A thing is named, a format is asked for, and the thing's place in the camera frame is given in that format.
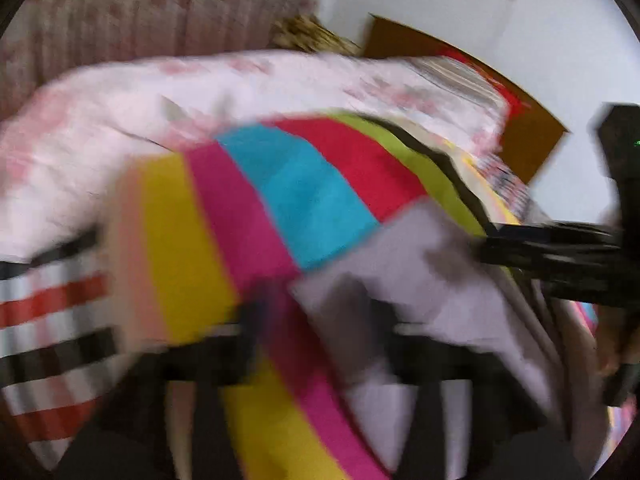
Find person's right hand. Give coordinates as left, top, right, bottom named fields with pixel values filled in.
left=595, top=305, right=632, bottom=378

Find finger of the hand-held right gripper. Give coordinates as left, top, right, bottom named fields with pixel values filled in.
left=475, top=242, right=631, bottom=307
left=487, top=221, right=621, bottom=249

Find white striped pillow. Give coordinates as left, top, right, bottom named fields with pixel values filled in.
left=409, top=56, right=507, bottom=112

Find leopard print cloth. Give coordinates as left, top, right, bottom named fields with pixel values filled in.
left=271, top=14, right=362, bottom=57

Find rainbow striped bed sheet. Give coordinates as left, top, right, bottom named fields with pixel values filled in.
left=107, top=114, right=601, bottom=480

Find lilac pants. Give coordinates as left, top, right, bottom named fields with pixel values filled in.
left=289, top=199, right=608, bottom=480

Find pink floral quilt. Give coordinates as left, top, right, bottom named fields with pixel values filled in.
left=0, top=51, right=513, bottom=263

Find wooden headboard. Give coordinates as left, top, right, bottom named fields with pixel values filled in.
left=360, top=13, right=572, bottom=187

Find red pillow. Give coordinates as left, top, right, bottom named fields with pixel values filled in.
left=439, top=46, right=532, bottom=113

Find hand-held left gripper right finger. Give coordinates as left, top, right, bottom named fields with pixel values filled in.
left=389, top=324, right=586, bottom=480

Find red black checked cloth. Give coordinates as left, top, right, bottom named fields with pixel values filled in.
left=0, top=237, right=123, bottom=463

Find small patterned blanket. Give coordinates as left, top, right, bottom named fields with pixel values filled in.
left=472, top=152, right=533, bottom=223

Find floral curtain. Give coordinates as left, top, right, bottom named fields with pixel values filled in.
left=0, top=0, right=343, bottom=123

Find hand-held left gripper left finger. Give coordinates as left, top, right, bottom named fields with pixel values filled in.
left=65, top=304, right=267, bottom=480

